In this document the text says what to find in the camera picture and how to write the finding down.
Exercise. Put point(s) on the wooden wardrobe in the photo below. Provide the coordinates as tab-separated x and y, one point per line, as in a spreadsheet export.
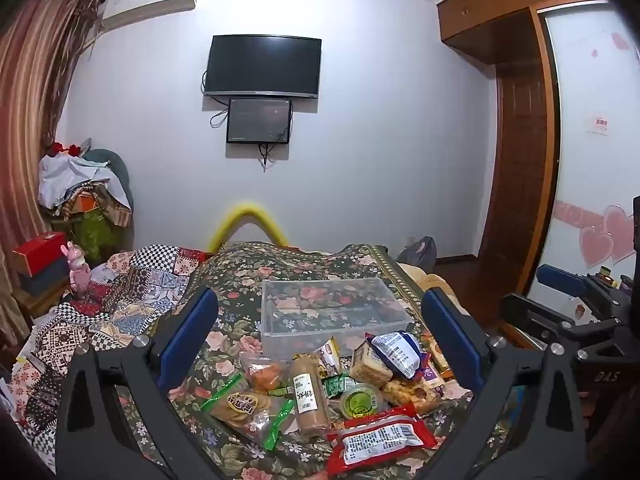
585	85

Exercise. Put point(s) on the green-edged bread bag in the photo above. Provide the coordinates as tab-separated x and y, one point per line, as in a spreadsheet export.
245	407

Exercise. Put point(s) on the black wall television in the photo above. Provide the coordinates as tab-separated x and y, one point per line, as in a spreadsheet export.
262	65

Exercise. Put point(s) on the pile of clothes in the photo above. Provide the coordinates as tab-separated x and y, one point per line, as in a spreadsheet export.
75	180

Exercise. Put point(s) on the green floral blanket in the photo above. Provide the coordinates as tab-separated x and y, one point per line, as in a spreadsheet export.
240	270

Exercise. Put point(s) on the purple snack packet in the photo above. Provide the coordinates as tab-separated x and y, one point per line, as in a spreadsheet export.
431	375

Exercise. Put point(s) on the white air conditioner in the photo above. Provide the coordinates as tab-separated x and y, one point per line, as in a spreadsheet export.
150	2

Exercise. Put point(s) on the clear plastic container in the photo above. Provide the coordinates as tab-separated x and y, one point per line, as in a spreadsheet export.
340	310

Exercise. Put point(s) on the pink heart stickers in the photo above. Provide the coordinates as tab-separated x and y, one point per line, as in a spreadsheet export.
600	240

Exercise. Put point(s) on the pale yellow cake packet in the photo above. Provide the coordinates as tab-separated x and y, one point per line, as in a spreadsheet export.
371	366

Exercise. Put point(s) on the small black wall monitor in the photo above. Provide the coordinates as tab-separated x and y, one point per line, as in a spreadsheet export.
258	121

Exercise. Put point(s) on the patchwork quilt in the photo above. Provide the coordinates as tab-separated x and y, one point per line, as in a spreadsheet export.
135	280

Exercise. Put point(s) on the white paper note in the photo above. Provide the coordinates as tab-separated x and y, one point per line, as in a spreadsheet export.
598	125

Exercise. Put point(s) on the small green packet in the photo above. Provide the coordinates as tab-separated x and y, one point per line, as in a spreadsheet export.
339	386

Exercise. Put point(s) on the golden pastry packet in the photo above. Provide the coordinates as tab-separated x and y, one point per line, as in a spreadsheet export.
412	394

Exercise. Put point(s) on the dark plastic bag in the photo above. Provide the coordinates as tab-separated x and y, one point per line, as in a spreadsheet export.
417	254

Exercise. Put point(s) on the wooden door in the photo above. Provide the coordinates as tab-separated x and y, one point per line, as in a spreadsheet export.
517	160

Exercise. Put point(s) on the dark grey box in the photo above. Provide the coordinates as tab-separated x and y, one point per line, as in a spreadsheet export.
45	280

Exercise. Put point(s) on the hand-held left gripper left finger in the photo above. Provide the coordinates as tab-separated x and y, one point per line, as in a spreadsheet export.
192	327

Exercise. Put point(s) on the striped brown curtain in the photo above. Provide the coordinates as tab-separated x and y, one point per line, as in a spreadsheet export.
30	90

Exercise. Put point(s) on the orange striped snack packet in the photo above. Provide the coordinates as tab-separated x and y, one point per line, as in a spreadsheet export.
441	360

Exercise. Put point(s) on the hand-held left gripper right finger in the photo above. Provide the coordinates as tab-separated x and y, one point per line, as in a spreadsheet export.
450	340

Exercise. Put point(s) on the yellow foam tube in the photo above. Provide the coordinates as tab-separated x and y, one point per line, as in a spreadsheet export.
246	209

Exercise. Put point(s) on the red box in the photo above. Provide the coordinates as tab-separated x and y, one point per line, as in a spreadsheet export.
40	252

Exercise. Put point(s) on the tan cylinder cake packet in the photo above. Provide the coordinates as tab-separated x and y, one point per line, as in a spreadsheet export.
309	395

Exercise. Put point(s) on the pink toy figure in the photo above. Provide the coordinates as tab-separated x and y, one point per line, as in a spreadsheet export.
77	270

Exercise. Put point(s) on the grey-green chair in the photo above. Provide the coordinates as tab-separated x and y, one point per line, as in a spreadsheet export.
120	170

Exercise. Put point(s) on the green jelly cup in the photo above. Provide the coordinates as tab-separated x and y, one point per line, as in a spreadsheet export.
361	401

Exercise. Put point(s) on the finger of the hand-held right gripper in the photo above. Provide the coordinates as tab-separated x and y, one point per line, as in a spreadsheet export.
557	277
532	315

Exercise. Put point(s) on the white blue snack packet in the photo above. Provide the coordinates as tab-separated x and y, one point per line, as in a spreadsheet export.
397	352

